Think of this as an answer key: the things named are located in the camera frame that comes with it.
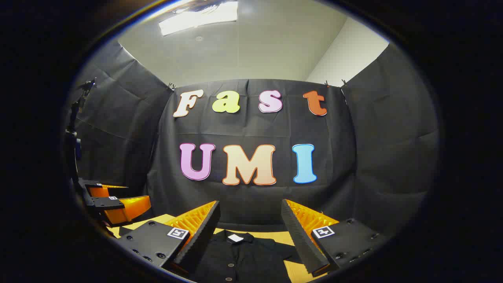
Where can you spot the rectangular ceiling light panel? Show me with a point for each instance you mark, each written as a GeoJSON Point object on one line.
{"type": "Point", "coordinates": [200, 17]}

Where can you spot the black button shirt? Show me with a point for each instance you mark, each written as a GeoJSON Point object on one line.
{"type": "Point", "coordinates": [243, 259]}

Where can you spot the black backdrop cloth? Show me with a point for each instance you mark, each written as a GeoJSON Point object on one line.
{"type": "Point", "coordinates": [251, 129]}

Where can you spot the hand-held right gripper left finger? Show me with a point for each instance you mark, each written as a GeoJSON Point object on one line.
{"type": "Point", "coordinates": [202, 232]}

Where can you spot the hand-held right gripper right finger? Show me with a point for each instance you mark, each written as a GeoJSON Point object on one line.
{"type": "Point", "coordinates": [300, 236]}

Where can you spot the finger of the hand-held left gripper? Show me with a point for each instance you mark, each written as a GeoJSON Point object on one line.
{"type": "Point", "coordinates": [108, 203]}
{"type": "Point", "coordinates": [94, 184]}

